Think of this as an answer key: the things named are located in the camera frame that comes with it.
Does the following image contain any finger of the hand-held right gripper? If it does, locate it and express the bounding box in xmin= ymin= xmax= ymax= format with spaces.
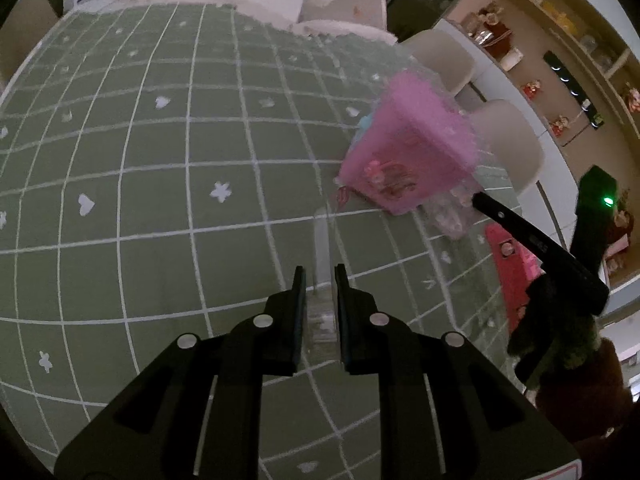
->
xmin=471 ymin=191 xmax=610 ymax=312

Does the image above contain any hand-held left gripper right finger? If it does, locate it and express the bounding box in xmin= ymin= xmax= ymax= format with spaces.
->
xmin=333 ymin=263 xmax=582 ymax=480

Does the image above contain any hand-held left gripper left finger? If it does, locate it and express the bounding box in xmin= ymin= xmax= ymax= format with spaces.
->
xmin=54 ymin=266 xmax=307 ymax=480

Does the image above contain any clear plastic wrapper strip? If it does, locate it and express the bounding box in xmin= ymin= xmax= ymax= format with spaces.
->
xmin=305 ymin=205 xmax=339 ymax=357

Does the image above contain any pink toy box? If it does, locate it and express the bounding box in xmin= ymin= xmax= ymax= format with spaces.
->
xmin=483 ymin=222 xmax=544 ymax=334

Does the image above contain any clear plastic bag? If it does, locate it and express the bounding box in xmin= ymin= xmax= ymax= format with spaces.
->
xmin=331 ymin=66 xmax=494 ymax=242

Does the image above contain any pink printed bag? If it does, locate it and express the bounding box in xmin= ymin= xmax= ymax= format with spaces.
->
xmin=336 ymin=71 xmax=477 ymax=217

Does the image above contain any person's right forearm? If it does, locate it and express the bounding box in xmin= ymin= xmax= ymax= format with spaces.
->
xmin=534 ymin=337 xmax=634 ymax=442

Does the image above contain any person's right hand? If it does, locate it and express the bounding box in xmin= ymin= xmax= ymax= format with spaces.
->
xmin=506 ymin=271 xmax=602 ymax=397

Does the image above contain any red wrapped bouquet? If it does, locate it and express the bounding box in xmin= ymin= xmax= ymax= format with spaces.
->
xmin=601 ymin=189 xmax=637 ymax=282

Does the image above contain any beige dining chair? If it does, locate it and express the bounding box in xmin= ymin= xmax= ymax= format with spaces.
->
xmin=404 ymin=28 xmax=477 ymax=97
xmin=0 ymin=0 xmax=59 ymax=87
xmin=466 ymin=99 xmax=547 ymax=197

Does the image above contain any black power strip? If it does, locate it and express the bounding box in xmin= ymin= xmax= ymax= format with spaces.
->
xmin=541 ymin=49 xmax=607 ymax=132

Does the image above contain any glass jar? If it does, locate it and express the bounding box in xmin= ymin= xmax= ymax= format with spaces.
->
xmin=579 ymin=34 xmax=614 ymax=69

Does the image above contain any white cup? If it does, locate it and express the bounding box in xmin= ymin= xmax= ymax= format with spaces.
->
xmin=499 ymin=46 xmax=524 ymax=73

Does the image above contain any green checkered tablecloth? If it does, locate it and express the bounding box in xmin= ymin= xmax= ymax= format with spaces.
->
xmin=0 ymin=1 xmax=524 ymax=472

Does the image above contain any dark red bag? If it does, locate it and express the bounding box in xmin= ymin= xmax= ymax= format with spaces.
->
xmin=479 ymin=29 xmax=517 ymax=59

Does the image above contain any yellow teapot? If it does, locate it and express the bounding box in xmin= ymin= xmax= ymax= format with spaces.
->
xmin=541 ymin=1 xmax=577 ymax=32

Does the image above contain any wooden wall shelf unit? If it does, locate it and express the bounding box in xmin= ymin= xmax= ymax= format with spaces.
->
xmin=434 ymin=0 xmax=640 ymax=287

